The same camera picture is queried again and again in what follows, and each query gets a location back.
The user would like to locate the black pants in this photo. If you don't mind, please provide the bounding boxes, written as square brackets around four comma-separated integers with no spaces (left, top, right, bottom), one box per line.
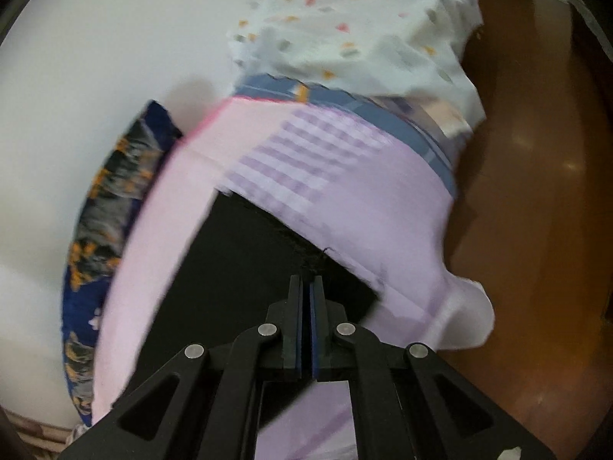
[128,193,377,391]

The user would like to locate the pink purple bed sheet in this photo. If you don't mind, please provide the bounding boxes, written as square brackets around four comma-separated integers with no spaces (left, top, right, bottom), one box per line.
[90,94,496,460]

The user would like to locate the navy cat print blanket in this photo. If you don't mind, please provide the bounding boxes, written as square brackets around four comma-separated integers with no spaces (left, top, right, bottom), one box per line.
[61,101,182,427]

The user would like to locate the blue striped bedding edge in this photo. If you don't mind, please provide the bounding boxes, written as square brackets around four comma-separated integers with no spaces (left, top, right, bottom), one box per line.
[233,75,473,194]

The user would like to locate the plaid pillow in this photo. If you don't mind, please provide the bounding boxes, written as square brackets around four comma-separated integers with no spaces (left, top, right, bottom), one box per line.
[0,408,89,460]

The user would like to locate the white dotted fabric cover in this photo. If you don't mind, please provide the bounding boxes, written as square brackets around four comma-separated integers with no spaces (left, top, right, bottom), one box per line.
[229,0,485,127]

